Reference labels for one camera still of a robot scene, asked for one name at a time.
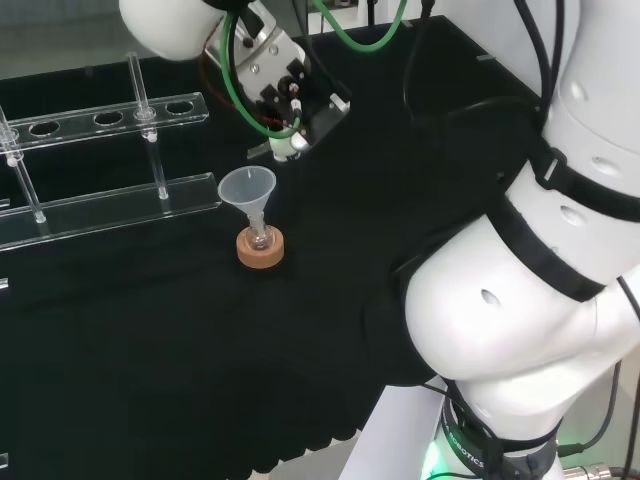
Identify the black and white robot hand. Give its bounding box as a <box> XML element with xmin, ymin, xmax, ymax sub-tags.
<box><xmin>271</xmin><ymin>129</ymin><xmax>312</xmax><ymax>163</ymax></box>

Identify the translucent plastic funnel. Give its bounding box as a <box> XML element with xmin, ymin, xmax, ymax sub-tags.
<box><xmin>217</xmin><ymin>167</ymin><xmax>278</xmax><ymax>232</ymax></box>

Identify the small glass round-bottom flask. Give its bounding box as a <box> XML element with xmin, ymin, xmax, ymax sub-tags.
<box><xmin>248</xmin><ymin>223</ymin><xmax>274</xmax><ymax>252</ymax></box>

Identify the clear acrylic funnel stand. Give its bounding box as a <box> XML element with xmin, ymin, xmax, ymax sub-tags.
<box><xmin>0</xmin><ymin>52</ymin><xmax>225</xmax><ymax>252</ymax></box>

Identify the black bench cloth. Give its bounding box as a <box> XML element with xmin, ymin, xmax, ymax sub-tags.
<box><xmin>0</xmin><ymin>14</ymin><xmax>551</xmax><ymax>480</ymax></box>

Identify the green cable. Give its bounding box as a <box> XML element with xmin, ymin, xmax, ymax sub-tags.
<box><xmin>219</xmin><ymin>0</ymin><xmax>404</xmax><ymax>141</ymax></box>

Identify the cork ring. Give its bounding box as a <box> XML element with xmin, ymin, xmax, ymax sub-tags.
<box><xmin>236</xmin><ymin>227</ymin><xmax>286</xmax><ymax>270</ymax></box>

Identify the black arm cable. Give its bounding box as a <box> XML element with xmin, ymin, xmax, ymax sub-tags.
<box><xmin>512</xmin><ymin>0</ymin><xmax>565</xmax><ymax>109</ymax></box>

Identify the black cable with plug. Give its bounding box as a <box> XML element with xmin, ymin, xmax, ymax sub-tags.
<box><xmin>557</xmin><ymin>359</ymin><xmax>624</xmax><ymax>457</ymax></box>

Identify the metal cable connector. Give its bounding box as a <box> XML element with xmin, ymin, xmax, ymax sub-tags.
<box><xmin>560</xmin><ymin>463</ymin><xmax>640</xmax><ymax>480</ymax></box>

